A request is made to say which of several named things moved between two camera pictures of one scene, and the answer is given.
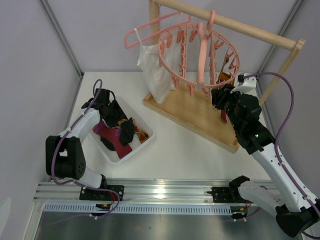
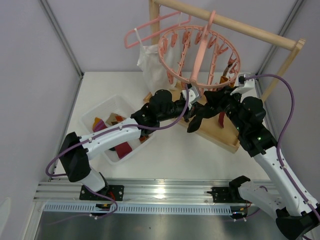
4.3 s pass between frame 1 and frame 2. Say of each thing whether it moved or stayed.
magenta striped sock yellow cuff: stayed
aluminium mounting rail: stayed
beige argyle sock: moved
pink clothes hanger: stayed
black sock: moved
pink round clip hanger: moved
